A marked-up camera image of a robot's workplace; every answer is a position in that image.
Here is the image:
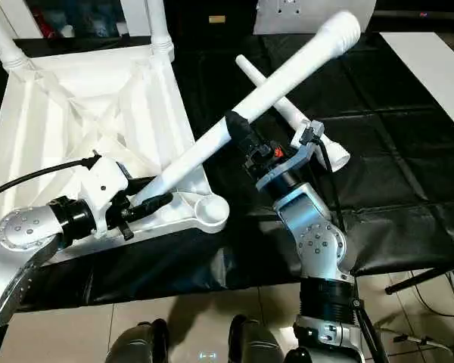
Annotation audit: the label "white plastic table leg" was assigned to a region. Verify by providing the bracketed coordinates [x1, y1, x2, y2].
[0, 0, 33, 70]
[235, 54, 351, 170]
[145, 0, 175, 61]
[129, 11, 362, 209]

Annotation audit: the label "white plastic table top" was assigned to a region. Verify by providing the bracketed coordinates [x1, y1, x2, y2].
[0, 44, 231, 262]

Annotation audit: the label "black right robot foot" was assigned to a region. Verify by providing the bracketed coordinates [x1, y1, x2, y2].
[227, 316, 282, 363]

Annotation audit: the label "black box with yellow label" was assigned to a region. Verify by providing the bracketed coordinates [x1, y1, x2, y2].
[183, 0, 257, 42]

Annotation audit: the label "loose grey floor cables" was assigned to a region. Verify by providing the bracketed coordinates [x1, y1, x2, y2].
[393, 265, 454, 349]

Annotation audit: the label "black metal table leg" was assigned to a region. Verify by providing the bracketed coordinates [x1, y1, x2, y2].
[384, 259, 454, 296]

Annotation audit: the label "white cabinet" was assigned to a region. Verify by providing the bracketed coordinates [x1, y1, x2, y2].
[0, 0, 148, 40]

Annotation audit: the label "white flat board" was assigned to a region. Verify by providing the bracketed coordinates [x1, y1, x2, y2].
[378, 32, 454, 141]

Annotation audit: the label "black robot foot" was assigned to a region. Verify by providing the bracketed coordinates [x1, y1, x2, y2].
[227, 316, 282, 363]
[106, 319, 171, 363]

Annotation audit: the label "black left robot foot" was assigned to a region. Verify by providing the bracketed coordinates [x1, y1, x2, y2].
[106, 319, 171, 363]

